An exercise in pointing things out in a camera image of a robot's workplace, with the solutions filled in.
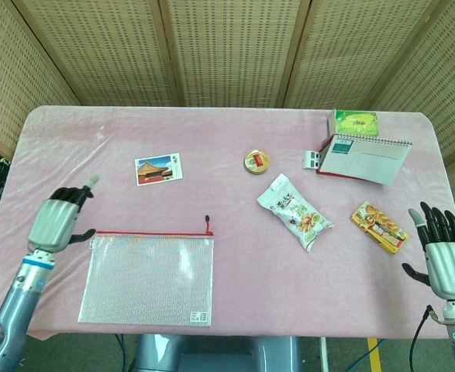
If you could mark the pink tablecloth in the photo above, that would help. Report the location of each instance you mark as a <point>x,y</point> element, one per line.
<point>250,279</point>

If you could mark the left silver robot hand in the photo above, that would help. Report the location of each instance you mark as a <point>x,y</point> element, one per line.
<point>52,221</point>

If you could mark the yellow snack box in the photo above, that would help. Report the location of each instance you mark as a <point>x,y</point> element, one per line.
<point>378,226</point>

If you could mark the bamboo folding screen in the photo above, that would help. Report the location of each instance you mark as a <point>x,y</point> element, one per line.
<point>231,50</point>

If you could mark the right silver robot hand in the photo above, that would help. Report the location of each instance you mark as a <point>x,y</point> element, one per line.
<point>450,267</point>

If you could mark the small white clip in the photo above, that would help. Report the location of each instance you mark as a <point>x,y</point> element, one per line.
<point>311,159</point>

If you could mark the white table leg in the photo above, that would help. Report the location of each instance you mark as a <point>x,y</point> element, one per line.
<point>323,354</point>

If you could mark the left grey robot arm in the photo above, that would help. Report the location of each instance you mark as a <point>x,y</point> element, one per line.
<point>18,306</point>

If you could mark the red spiral desk calendar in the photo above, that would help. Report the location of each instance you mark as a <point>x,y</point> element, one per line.
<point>366,162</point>

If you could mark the green tissue pack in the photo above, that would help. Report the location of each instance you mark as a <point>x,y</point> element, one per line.
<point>354,122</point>

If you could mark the round gold tin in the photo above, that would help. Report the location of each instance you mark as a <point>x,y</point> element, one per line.
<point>257,162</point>

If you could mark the grey robot torso base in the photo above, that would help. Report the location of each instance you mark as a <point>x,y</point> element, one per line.
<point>211,354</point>

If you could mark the palace photo postcard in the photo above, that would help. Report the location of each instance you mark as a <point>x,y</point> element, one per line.
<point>158,170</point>

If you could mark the clear zipper pouch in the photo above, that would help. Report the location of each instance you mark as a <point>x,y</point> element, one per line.
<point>145,279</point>

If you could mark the white nut snack bag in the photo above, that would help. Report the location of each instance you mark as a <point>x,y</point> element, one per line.
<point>293,211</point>

